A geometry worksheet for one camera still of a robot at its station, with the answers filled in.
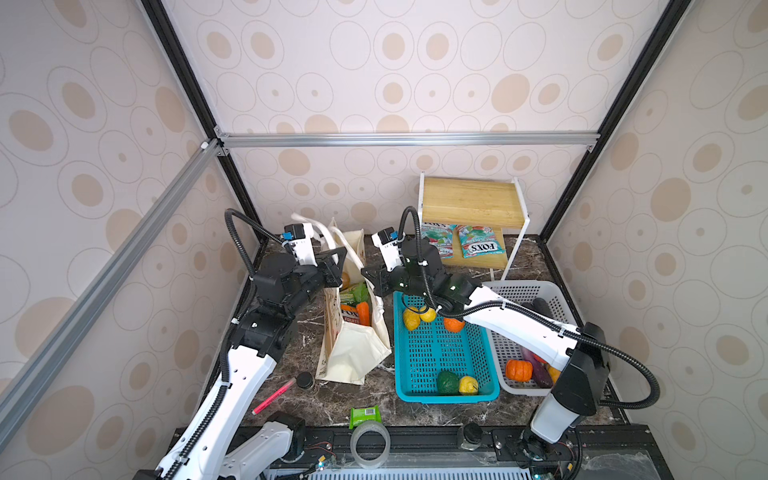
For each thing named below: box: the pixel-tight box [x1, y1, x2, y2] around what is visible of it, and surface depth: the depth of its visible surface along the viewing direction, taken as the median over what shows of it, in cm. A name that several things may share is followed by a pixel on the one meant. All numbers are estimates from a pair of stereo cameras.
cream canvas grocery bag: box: [291, 214, 392, 385], surface depth 70 cm
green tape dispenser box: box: [349, 405, 382, 430], surface depth 79 cm
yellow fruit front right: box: [458, 376, 479, 395], surface depth 81 cm
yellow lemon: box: [403, 309, 421, 331], surface depth 94 cm
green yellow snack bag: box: [340, 282, 369, 307], surface depth 91 cm
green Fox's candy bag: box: [458, 225, 506, 259], surface depth 96 cm
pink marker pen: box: [251, 378, 297, 415], surface depth 82 cm
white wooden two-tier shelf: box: [418, 172, 531, 281], surface depth 87 cm
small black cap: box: [296, 371, 315, 390], surface depth 76 cm
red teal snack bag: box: [421, 222, 457, 259], surface depth 96 cm
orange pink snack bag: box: [340, 304, 360, 324], surface depth 88 cm
